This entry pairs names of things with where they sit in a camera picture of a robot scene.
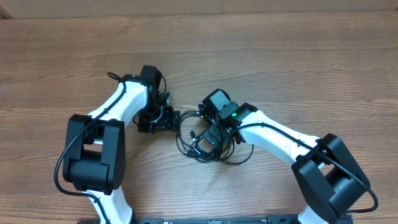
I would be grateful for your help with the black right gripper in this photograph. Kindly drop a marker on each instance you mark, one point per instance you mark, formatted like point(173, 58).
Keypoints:
point(217, 137)

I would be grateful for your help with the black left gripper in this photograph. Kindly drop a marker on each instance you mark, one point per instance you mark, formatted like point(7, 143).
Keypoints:
point(169, 122)

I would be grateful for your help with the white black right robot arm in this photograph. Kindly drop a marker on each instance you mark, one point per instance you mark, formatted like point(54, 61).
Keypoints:
point(330, 179)

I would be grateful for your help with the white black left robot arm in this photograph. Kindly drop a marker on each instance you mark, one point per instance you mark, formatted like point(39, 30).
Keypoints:
point(93, 163)

